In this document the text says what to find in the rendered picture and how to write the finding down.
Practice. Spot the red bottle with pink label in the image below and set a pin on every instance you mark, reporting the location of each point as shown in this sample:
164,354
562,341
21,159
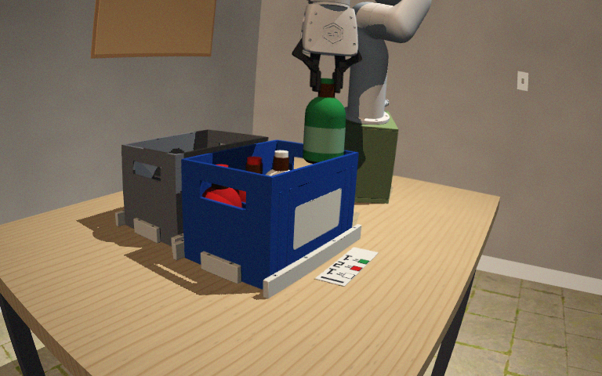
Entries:
254,164
223,194

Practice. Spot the green bottle with pale green label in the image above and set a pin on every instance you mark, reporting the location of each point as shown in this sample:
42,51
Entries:
324,125

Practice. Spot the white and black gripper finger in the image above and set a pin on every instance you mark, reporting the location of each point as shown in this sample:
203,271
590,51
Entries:
341,65
313,64

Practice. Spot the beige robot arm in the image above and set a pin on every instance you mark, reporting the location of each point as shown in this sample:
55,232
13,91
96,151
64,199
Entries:
367,87

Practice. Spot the white paper pick list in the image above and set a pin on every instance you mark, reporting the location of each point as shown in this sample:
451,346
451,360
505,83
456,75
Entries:
347,267

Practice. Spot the blue plastic crate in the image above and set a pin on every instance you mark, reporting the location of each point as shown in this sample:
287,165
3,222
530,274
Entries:
285,217

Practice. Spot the grey plastic crate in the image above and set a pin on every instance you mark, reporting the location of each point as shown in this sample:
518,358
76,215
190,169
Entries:
158,199

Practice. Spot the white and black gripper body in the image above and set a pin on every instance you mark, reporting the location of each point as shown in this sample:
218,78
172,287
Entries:
329,29

